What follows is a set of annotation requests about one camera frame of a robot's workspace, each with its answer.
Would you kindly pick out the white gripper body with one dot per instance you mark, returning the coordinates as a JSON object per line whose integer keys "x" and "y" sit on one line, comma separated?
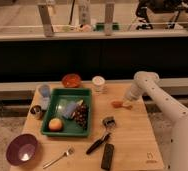
{"x": 133, "y": 92}

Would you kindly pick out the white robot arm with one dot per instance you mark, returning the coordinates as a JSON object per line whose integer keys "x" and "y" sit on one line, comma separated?
{"x": 147, "y": 82}

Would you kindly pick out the white cup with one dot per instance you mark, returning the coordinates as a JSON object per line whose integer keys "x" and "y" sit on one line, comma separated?
{"x": 98, "y": 83}

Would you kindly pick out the dark grape bunch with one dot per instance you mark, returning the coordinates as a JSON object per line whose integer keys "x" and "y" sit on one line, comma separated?
{"x": 80, "y": 116}

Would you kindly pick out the orange bowl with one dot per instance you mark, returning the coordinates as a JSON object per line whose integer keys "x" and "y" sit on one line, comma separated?
{"x": 71, "y": 81}

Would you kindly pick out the black rectangular block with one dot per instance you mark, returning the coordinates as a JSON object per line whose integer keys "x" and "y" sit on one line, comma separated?
{"x": 107, "y": 157}

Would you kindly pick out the blue object in tray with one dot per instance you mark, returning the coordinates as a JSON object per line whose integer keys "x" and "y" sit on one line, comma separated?
{"x": 70, "y": 109}

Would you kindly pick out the green plastic tray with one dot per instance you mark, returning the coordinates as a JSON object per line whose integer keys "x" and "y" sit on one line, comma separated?
{"x": 60, "y": 97}

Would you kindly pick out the peach fruit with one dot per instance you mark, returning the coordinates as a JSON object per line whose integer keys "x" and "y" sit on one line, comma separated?
{"x": 55, "y": 124}

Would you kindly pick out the metal fork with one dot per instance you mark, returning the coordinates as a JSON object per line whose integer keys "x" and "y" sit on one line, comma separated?
{"x": 67, "y": 153}

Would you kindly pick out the metal can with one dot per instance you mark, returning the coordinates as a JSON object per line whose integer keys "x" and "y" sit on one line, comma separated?
{"x": 36, "y": 111}

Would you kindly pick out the purple bowl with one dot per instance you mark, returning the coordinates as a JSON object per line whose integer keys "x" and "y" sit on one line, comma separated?
{"x": 21, "y": 149}

